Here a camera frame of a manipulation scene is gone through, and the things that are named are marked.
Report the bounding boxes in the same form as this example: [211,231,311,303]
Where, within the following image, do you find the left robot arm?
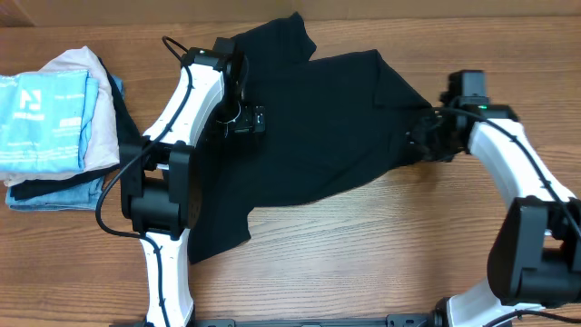
[119,38,266,326]

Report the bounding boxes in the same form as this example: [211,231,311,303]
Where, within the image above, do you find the black t-shirt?
[188,15,430,263]

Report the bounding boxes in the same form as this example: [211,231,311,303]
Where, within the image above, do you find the beige folded shirt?
[1,46,119,186]

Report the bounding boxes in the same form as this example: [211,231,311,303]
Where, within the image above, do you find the light blue printed folded shirt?
[1,70,99,174]

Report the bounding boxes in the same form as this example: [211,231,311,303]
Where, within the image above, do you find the black folded shirt in stack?
[9,58,140,200]

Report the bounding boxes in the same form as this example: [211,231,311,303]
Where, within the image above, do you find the blue denim folded garment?
[5,75,125,212]

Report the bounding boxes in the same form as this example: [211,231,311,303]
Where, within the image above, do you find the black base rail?
[111,312,513,327]

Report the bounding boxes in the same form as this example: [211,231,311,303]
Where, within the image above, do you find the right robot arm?
[386,70,580,327]

